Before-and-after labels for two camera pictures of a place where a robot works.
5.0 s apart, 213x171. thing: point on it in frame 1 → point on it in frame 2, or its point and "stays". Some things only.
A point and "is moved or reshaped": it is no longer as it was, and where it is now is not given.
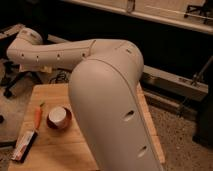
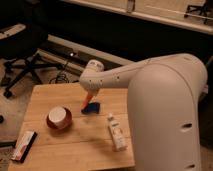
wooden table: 64,149 stays
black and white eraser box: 24,145 stays
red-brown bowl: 69,118 stays
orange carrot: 38,116 is moved or reshaped
